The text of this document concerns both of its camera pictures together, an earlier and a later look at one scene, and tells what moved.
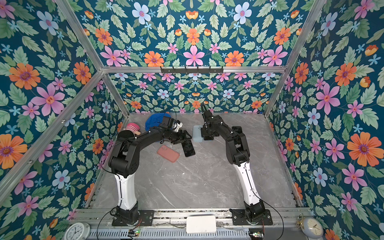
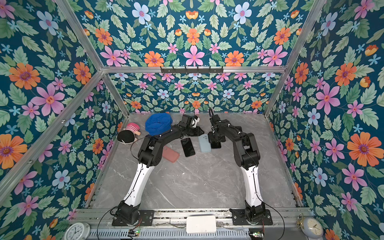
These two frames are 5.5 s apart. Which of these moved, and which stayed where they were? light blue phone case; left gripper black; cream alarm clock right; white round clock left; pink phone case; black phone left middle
Moved: left gripper black; light blue phone case
Stayed: cream alarm clock right; black phone left middle; white round clock left; pink phone case
